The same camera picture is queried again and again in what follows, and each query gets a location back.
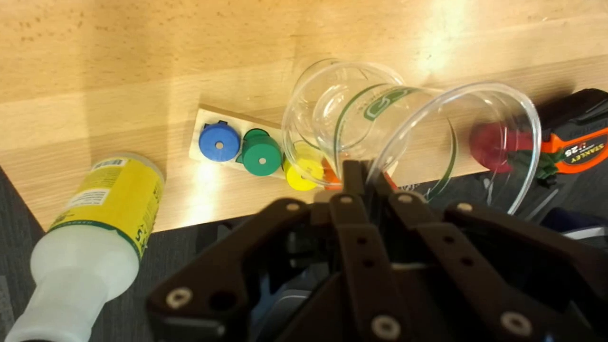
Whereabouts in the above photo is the blue toy peg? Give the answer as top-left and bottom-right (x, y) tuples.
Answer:
(195, 117), (243, 163)

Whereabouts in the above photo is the spray bottle yellow label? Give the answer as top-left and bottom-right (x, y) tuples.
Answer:
(1, 150), (168, 342)

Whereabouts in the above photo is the orange black tape measure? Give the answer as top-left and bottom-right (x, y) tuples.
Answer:
(535, 85), (608, 180)

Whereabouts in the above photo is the orange toy peg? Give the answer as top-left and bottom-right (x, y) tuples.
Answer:
(319, 157), (347, 193)

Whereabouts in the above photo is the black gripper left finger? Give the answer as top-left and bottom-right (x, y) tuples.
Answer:
(146, 159), (408, 342)

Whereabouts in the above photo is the red cherry toy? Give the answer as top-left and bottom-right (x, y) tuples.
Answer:
(467, 119), (558, 186)

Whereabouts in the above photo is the green toy peg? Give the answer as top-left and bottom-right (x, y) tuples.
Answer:
(235, 127), (284, 178)

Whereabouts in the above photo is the yellow toy peg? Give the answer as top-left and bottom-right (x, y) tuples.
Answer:
(281, 155), (328, 193)

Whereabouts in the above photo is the wooden peg toy base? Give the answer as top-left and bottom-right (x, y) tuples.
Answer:
(187, 104), (347, 195)

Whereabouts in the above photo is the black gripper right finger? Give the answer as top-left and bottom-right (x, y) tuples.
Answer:
(368, 172), (608, 342)

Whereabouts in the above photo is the clear plastic cup green stripe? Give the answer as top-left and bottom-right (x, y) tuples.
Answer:
(279, 56), (408, 191)
(332, 79), (545, 218)

